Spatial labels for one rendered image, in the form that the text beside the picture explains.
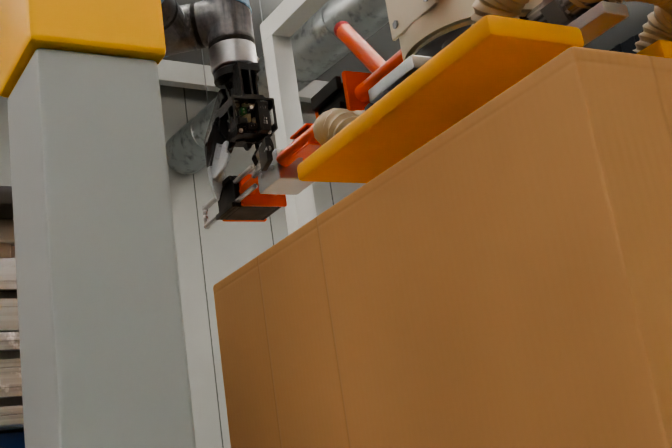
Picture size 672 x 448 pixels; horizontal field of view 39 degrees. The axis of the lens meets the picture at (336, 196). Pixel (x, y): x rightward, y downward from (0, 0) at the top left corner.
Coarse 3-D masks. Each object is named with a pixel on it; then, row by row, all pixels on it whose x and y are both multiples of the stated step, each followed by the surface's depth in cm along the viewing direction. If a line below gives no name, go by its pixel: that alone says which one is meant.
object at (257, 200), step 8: (248, 176) 143; (240, 184) 142; (240, 192) 142; (256, 192) 142; (248, 200) 141; (256, 200) 142; (264, 200) 143; (272, 200) 143; (280, 200) 144; (240, 208) 142; (248, 208) 143; (256, 208) 143; (264, 208) 144; (272, 208) 144; (232, 216) 146; (240, 216) 146; (248, 216) 147; (256, 216) 147; (264, 216) 148
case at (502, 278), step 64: (576, 64) 57; (640, 64) 59; (448, 128) 68; (512, 128) 61; (576, 128) 56; (640, 128) 57; (384, 192) 75; (448, 192) 67; (512, 192) 61; (576, 192) 56; (640, 192) 55; (320, 256) 84; (384, 256) 75; (448, 256) 67; (512, 256) 61; (576, 256) 56; (640, 256) 54; (256, 320) 95; (320, 320) 84; (384, 320) 75; (448, 320) 67; (512, 320) 61; (576, 320) 56; (640, 320) 52; (256, 384) 95; (320, 384) 84; (384, 384) 74; (448, 384) 67; (512, 384) 61; (576, 384) 56; (640, 384) 52
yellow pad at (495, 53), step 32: (480, 32) 73; (512, 32) 73; (544, 32) 75; (576, 32) 77; (448, 64) 77; (480, 64) 77; (512, 64) 78; (384, 96) 85; (416, 96) 82; (448, 96) 83; (480, 96) 84; (352, 128) 90; (384, 128) 88; (416, 128) 89; (320, 160) 96; (352, 160) 96; (384, 160) 97
